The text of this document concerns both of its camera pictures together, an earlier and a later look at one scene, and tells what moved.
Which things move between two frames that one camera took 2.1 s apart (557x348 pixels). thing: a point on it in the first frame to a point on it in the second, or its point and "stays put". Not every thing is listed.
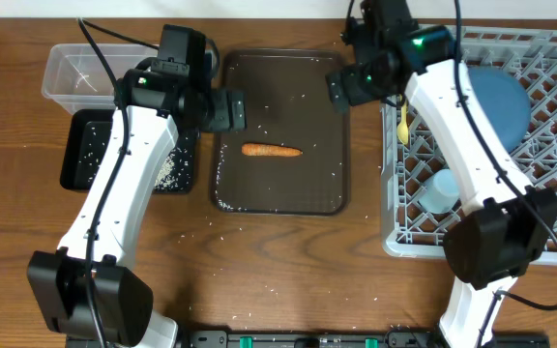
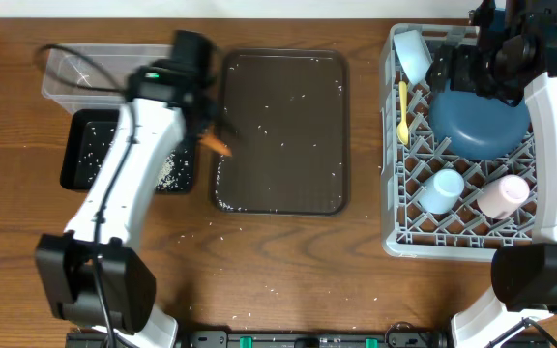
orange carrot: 270,150 to 215,144
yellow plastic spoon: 402,130 stays put
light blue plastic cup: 441,192 stays put
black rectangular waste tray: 84,142 stays put
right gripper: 337,92 to 453,68
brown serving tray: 288,101 stays put
